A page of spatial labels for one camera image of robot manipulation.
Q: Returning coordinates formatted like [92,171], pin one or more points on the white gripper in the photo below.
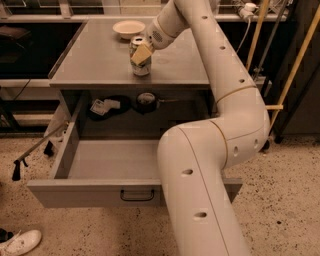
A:
[157,36]

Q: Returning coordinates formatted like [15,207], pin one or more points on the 7up soda can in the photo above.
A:
[145,67]

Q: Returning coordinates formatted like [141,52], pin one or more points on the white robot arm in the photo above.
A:
[192,156]

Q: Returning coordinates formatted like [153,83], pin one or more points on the open grey drawer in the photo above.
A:
[98,159]

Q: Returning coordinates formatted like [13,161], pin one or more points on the white bowl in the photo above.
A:
[128,28]

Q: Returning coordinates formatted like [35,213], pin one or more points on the black round tape roll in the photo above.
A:
[146,102]

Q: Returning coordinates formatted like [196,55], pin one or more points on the grey metal cabinet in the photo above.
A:
[97,65]

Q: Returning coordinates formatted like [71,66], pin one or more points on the black bag with label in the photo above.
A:
[102,109]

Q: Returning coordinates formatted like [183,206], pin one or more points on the white power adapter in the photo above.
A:
[247,10]

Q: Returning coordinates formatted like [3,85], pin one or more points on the yellow hand truck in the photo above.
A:
[293,68]

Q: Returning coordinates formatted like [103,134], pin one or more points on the grabber reacher tool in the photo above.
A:
[16,176]

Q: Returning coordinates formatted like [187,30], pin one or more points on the white sneaker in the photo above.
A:
[21,243]

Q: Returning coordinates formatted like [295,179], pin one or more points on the black drawer handle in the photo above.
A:
[136,196]

